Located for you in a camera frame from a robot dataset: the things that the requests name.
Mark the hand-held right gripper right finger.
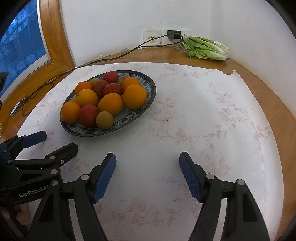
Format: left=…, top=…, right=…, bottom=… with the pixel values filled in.
left=179, top=152, right=271, bottom=241

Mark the bagged romaine lettuce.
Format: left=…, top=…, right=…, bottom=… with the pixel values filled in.
left=180, top=36, right=229, bottom=61

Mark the white cable plug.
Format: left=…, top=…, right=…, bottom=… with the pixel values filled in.
left=10, top=102, right=22, bottom=115

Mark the black power adapter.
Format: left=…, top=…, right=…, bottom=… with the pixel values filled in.
left=167, top=30, right=182, bottom=40

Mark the black power cable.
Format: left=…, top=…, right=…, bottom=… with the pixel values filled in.
left=9, top=34, right=168, bottom=116

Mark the orange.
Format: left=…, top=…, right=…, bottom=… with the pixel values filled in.
left=60, top=101, right=81, bottom=124
left=75, top=81, right=93, bottom=95
left=122, top=85, right=148, bottom=110
left=121, top=77, right=141, bottom=91
left=97, top=92, right=124, bottom=116
left=76, top=89, right=99, bottom=107

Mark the white wall socket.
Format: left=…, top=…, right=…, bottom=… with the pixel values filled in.
left=143, top=29, right=162, bottom=45
left=161, top=29, right=192, bottom=44

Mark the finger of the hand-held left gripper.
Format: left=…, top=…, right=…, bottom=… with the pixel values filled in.
left=7, top=142, right=79, bottom=169
left=0, top=130, right=47, bottom=163

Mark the red apple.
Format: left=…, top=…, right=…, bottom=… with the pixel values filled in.
left=93, top=80, right=110, bottom=97
left=103, top=83, right=123, bottom=96
left=79, top=104, right=100, bottom=128
left=103, top=71, right=119, bottom=84

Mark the person's left hand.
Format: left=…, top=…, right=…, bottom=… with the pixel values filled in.
left=14, top=203, right=32, bottom=227

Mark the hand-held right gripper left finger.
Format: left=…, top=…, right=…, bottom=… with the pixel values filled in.
left=27, top=152, right=117, bottom=241

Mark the wooden window frame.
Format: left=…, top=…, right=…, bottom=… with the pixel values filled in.
left=0, top=0, right=75, bottom=112

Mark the white floral tablecloth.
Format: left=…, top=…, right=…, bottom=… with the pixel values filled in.
left=17, top=62, right=284, bottom=241

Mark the black device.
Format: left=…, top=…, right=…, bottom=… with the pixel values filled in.
left=0, top=72, right=9, bottom=98

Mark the blue patterned porcelain plate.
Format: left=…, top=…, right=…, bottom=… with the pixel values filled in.
left=60, top=70, right=157, bottom=138

